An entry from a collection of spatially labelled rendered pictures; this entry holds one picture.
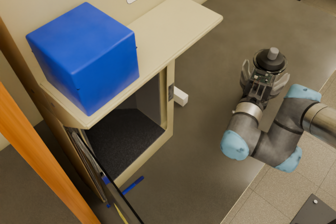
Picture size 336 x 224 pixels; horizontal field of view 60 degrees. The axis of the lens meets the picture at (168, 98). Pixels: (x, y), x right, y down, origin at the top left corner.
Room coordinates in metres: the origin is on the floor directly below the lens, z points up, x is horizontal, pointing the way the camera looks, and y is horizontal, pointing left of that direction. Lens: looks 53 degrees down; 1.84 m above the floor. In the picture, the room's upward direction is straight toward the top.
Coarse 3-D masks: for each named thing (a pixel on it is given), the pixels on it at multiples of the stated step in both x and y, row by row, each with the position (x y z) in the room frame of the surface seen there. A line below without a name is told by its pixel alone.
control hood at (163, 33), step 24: (168, 0) 0.49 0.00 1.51; (144, 24) 0.42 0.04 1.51; (168, 24) 0.42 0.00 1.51; (192, 24) 0.42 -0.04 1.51; (216, 24) 0.43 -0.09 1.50; (144, 48) 0.35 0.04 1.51; (168, 48) 0.35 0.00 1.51; (144, 72) 0.30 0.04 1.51; (48, 96) 0.27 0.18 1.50; (120, 96) 0.26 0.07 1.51; (72, 120) 0.23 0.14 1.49; (96, 120) 0.22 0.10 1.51
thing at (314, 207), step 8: (312, 200) 0.58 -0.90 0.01; (320, 200) 0.58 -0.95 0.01; (304, 208) 0.53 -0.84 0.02; (312, 208) 0.53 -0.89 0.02; (320, 208) 0.53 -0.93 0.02; (328, 208) 0.53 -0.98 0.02; (296, 216) 0.49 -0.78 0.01; (304, 216) 0.49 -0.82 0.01; (312, 216) 0.49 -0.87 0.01; (320, 216) 0.49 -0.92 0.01; (328, 216) 0.49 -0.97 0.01
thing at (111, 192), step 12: (72, 132) 0.27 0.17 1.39; (84, 156) 0.24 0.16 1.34; (96, 168) 0.20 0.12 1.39; (96, 180) 0.25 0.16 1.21; (108, 180) 0.18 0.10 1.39; (108, 192) 0.18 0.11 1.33; (108, 204) 0.25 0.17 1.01; (120, 204) 0.14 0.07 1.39; (120, 216) 0.17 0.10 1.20; (132, 216) 0.12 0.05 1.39
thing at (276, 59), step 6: (270, 48) 0.67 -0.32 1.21; (276, 48) 0.67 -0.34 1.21; (258, 54) 0.68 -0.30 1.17; (264, 54) 0.68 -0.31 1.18; (270, 54) 0.66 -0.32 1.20; (276, 54) 0.66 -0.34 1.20; (258, 60) 0.66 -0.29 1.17; (264, 60) 0.65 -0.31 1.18; (270, 60) 0.65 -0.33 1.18; (276, 60) 0.65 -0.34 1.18; (282, 60) 0.65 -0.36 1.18; (264, 66) 0.63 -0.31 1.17; (270, 66) 0.63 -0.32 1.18; (276, 66) 0.63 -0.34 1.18; (282, 66) 0.64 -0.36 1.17
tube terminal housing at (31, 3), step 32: (0, 0) 0.29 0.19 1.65; (32, 0) 0.31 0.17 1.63; (64, 0) 0.34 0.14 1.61; (96, 0) 0.38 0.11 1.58; (160, 0) 0.48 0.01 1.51; (0, 32) 0.31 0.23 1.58; (32, 64) 0.29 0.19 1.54; (32, 96) 0.34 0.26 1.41; (160, 96) 0.52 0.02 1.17; (96, 192) 0.29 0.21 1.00
